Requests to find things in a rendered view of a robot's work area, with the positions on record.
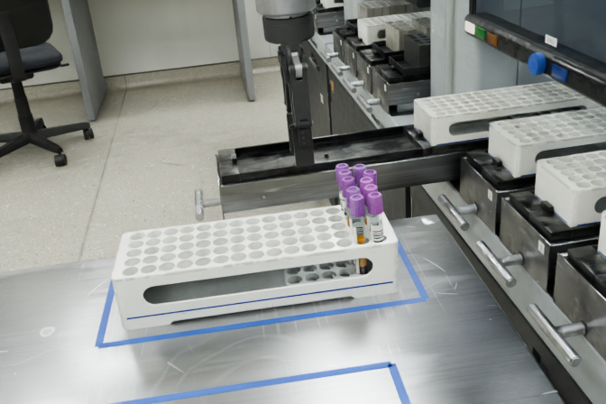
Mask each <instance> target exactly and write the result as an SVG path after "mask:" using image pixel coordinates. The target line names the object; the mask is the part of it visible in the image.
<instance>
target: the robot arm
mask: <svg viewBox="0 0 606 404"><path fill-rule="evenodd" d="M255 3H256V11H257V13H258V14H261V15H263V17H262V23H263V30H264V38H265V41H267V42H269V43H272V44H280V46H278V51H277V55H278V60H279V63H280V73H281V77H282V85H283V94H284V104H285V106H286V111H287V113H286V117H287V126H288V134H289V149H290V153H291V154H293V153H294V154H295V163H296V167H297V168H298V167H304V166H310V165H315V159H314V149H313V139H312V130H311V126H312V124H313V122H312V119H311V110H310V101H309V92H308V65H307V55H306V52H305V51H303V49H302V48H301V47H300V43H302V42H303V41H307V40H309V39H311V38H312V37H313V36H314V34H315V31H314V20H313V12H312V11H311V10H313V9H314V8H315V7H316V6H317V4H316V0H255Z"/></svg>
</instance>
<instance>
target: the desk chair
mask: <svg viewBox="0 0 606 404"><path fill-rule="evenodd" d="M52 32H53V24H52V20H51V12H50V8H49V4H48V0H0V83H1V84H6V83H11V86H12V90H13V93H14V102H15V106H16V109H17V113H18V120H19V124H20V126H21V130H22V131H21V132H15V133H0V142H7V143H6V144H4V145H3V146H1V147H0V158H1V157H3V156H5V155H6V154H8V153H10V152H13V151H15V150H17V149H20V148H22V147H23V146H25V145H27V144H29V143H31V144H33V145H36V146H38V147H41V148H43V149H45V150H48V151H50V152H55V153H57V154H58V155H54V162H55V165H56V167H59V166H61V165H62V166H66V165H67V164H68V162H67V156H66V154H61V153H62V152H63V150H62V148H61V147H60V146H59V145H58V144H57V143H55V142H52V141H50V140H49V139H47V138H49V137H53V136H57V135H61V134H65V133H72V132H76V131H80V130H83V134H84V138H85V140H88V137H89V136H90V139H93V138H94V133H93V130H92V128H90V123H89V122H83V123H77V124H66V125H60V126H54V127H48V128H46V126H45V125H44V122H43V119H42V118H37V119H36V120H35V122H34V119H33V116H32V113H31V109H30V107H29V103H28V99H27V96H26V95H25V92H24V89H23V83H22V81H25V80H26V79H29V78H33V77H34V75H33V73H37V72H42V71H46V70H51V69H56V68H58V67H65V66H69V64H68V63H66V64H61V61H62V60H63V57H62V55H61V53H60V52H59V51H58V50H56V49H55V48H54V47H53V46H52V45H51V44H50V43H47V42H46V41H47V40H48V39H49V38H50V37H51V34H52Z"/></svg>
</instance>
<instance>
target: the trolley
mask: <svg viewBox="0 0 606 404"><path fill-rule="evenodd" d="M389 223H390V226H391V227H392V229H393V231H394V233H395V235H396V236H397V238H398V249H399V290H398V291H397V292H395V293H389V294H382V295H376V296H370V297H363V298H354V297H347V298H334V299H328V300H321V301H315V302H308V303H302V304H295V305H288V306H282V307H275V308H264V309H257V310H250V311H244V312H237V313H231V314H224V315H218V316H211V317H199V318H192V319H186V320H180V321H173V322H171V323H170V325H164V326H151V327H145V328H138V329H132V330H125V329H123V326H122V322H121V318H120V314H119V310H118V306H117V303H116V298H115V292H114V288H113V283H112V280H111V276H112V272H113V268H114V265H115V259H116V257H111V258H104V259H97V260H90V261H83V262H71V263H63V264H57V265H50V266H43V267H36V268H30V269H22V270H16V271H3V272H0V404H566V403H565V401H564V400H563V398H562V397H561V395H560V394H559V392H558V391H557V389H556V387H555V386H554V384H553V383H552V382H551V381H550V380H549V378H548V377H547V375H546V373H545V372H544V370H543V369H542V367H541V366H540V364H539V363H538V361H537V360H536V358H535V357H534V355H533V354H532V353H531V352H530V350H529V349H528V347H527V345H526V344H525V342H524V341H523V340H522V338H521V337H520V335H519V333H518V332H517V330H516V329H515V327H514V326H513V325H512V324H511V322H510V321H509V319H508V318H507V316H506V315H505V313H504V312H503V310H502V309H501V307H500V305H499V304H498V302H497V301H496V299H495V298H494V297H493V295H492V294H491V293H490V291H489V290H488V288H487V287H486V285H485V284H484V282H483V281H482V279H481V278H480V276H479V275H478V273H477V272H476V270H475V269H474V267H473V266H472V265H471V263H470V262H469V260H468V259H467V258H466V256H465V255H464V253H463V251H462V250H461V248H460V247H459V245H458V244H457V242H456V241H455V239H454V238H453V236H452V235H451V234H450V233H449V231H448V230H447V228H446V227H445V225H444V223H443V222H442V220H441V219H440V217H439V216H438V215H429V216H416V217H409V218H402V219H395V220H389Z"/></svg>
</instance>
